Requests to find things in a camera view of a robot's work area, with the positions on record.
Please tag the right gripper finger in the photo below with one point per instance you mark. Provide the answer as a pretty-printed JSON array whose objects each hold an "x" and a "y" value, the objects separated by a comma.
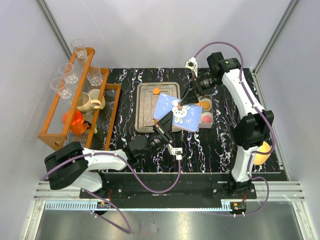
[
  {"x": 188, "y": 93},
  {"x": 193, "y": 100}
]

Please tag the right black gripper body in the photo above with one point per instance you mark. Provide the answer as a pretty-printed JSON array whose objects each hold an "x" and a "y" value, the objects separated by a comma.
[{"x": 204, "y": 83}]

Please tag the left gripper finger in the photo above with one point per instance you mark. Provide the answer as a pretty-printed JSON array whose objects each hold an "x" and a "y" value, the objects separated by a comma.
[
  {"x": 166, "y": 122},
  {"x": 174, "y": 132}
]

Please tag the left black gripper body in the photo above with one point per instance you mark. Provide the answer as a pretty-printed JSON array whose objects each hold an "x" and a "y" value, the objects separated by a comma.
[{"x": 159, "y": 137}]

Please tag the yellow sandwich cookie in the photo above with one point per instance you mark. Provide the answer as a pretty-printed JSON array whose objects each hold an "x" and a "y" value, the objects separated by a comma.
[{"x": 206, "y": 103}]

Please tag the silver tin lid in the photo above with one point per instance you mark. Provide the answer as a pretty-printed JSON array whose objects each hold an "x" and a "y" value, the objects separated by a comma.
[{"x": 186, "y": 117}]

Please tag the pink sandwich cookie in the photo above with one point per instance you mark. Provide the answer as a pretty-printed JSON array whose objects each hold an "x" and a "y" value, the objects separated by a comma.
[{"x": 207, "y": 119}]

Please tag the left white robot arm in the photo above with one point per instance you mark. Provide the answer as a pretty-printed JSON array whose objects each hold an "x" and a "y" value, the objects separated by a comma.
[{"x": 74, "y": 165}]

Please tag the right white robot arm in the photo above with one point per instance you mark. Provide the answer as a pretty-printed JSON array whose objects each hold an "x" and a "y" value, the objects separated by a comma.
[{"x": 255, "y": 123}]

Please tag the white paper cup back right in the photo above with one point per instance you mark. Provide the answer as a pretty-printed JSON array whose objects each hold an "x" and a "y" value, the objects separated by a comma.
[{"x": 210, "y": 108}]

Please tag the white paper cup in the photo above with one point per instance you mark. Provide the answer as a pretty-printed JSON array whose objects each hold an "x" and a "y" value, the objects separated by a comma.
[
  {"x": 207, "y": 113},
  {"x": 210, "y": 108}
]

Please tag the white paper cup front right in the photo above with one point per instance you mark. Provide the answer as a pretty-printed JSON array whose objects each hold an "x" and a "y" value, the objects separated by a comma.
[{"x": 207, "y": 113}]

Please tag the tan round cookie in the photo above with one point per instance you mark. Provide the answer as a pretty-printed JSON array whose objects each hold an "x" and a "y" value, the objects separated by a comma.
[{"x": 156, "y": 91}]

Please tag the steel baking tray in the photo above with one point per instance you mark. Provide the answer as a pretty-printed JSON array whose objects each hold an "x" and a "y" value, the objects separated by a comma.
[{"x": 146, "y": 102}]

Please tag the cream paper liner stack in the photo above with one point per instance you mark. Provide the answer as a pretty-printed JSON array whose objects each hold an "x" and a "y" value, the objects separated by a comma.
[{"x": 94, "y": 94}]

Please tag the orange wooden rack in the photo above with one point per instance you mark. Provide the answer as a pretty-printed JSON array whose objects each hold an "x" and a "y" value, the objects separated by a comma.
[{"x": 56, "y": 131}]

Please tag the beige ceramic cup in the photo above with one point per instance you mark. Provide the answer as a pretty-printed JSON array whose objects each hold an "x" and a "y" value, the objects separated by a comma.
[{"x": 86, "y": 104}]

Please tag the orange plastic cup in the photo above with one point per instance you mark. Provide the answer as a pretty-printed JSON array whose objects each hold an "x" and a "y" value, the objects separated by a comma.
[{"x": 79, "y": 125}]

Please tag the clear glass cup lower shelf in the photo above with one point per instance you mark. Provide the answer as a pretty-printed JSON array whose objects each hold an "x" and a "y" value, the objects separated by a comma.
[{"x": 94, "y": 76}]

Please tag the yellow plastic plate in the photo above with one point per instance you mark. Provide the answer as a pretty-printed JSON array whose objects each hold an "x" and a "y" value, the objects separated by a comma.
[{"x": 260, "y": 159}]

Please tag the clear glass cup middle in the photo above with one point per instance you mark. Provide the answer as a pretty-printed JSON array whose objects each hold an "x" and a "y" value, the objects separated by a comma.
[{"x": 68, "y": 72}]

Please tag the clear glass cup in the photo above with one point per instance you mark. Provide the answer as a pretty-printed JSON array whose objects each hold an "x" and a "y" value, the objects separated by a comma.
[
  {"x": 68, "y": 72},
  {"x": 79, "y": 48},
  {"x": 61, "y": 87}
]

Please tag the clear glass cup near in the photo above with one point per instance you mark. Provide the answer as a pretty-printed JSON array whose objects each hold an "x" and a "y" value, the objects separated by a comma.
[{"x": 61, "y": 87}]

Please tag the clear glass cup far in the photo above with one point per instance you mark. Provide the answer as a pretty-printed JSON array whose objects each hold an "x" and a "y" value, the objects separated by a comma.
[{"x": 79, "y": 48}]

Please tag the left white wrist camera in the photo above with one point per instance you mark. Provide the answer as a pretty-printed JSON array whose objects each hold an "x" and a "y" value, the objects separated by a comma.
[{"x": 177, "y": 152}]

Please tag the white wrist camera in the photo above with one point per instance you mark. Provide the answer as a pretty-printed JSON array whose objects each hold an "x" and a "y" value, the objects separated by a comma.
[
  {"x": 192, "y": 65},
  {"x": 177, "y": 152}
]

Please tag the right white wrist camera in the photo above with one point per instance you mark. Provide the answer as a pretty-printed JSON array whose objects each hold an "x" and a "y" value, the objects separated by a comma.
[{"x": 192, "y": 65}]

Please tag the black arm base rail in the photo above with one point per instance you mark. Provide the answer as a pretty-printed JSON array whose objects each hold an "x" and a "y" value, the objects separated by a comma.
[{"x": 188, "y": 190}]

